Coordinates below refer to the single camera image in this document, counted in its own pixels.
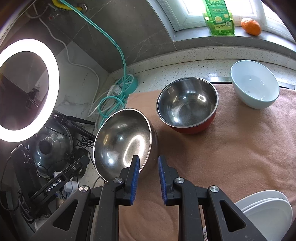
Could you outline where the plain white plate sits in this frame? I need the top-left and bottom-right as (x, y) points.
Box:
(235, 190), (293, 240)

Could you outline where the large stainless steel bowl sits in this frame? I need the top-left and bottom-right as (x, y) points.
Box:
(93, 108), (159, 182)

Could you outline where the red steel bowl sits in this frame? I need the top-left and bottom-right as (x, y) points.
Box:
(156, 77), (219, 134)

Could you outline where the light blue ceramic bowl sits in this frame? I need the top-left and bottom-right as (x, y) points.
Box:
(230, 60), (280, 109)

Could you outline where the white power adapter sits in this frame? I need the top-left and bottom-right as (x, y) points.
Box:
(51, 171), (78, 193)

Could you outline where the peach towel mat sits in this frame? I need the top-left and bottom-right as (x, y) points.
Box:
(119, 84), (295, 240)

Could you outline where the black tripod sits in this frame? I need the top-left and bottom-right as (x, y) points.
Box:
(50, 111), (96, 141)

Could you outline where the teal power strip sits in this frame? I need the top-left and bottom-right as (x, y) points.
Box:
(114, 74), (138, 98)

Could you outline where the green dish soap bottle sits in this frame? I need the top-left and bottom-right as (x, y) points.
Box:
(203, 0), (235, 36)

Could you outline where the orange tangerine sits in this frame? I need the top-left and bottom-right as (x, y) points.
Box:
(241, 18), (262, 36)

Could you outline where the ring light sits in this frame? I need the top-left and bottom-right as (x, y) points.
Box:
(0, 39), (59, 143)

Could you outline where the teal hose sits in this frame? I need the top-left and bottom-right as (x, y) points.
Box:
(59, 0), (135, 129)

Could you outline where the yellow gas hose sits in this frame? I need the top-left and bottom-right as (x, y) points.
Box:
(52, 0), (84, 12)

